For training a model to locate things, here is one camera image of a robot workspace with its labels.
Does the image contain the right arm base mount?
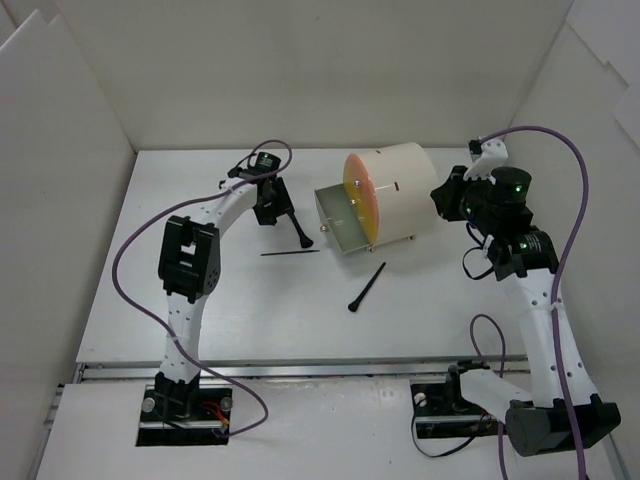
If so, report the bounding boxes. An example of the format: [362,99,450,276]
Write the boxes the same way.
[410,360,507,441]

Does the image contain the orange drawer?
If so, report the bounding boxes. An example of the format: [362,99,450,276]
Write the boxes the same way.
[343,153,374,202]

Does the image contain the black brush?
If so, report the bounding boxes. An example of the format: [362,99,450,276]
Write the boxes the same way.
[347,262,387,313]
[287,212,314,249]

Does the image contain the thin black eyeliner pencil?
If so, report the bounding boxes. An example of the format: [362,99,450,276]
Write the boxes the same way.
[260,249,320,257]

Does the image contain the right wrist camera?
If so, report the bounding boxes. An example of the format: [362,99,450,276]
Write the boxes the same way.
[463,139,508,181]

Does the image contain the aluminium rail frame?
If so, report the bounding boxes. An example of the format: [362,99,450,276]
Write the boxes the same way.
[42,149,621,431]

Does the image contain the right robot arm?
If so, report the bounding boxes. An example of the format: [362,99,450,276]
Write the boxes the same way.
[431,165,621,457]

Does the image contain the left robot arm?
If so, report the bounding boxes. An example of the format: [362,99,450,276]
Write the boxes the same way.
[154,151,295,420]

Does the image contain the cream round drawer organizer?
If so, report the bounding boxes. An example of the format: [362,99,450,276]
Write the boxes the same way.
[342,141,441,249]

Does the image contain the grey green bottom drawer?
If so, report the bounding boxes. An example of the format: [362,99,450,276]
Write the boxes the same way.
[314,184,374,255]

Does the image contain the yellow drawer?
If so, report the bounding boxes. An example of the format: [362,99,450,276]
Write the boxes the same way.
[350,189,379,243]

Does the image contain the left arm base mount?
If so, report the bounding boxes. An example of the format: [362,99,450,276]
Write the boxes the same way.
[136,386,233,447]

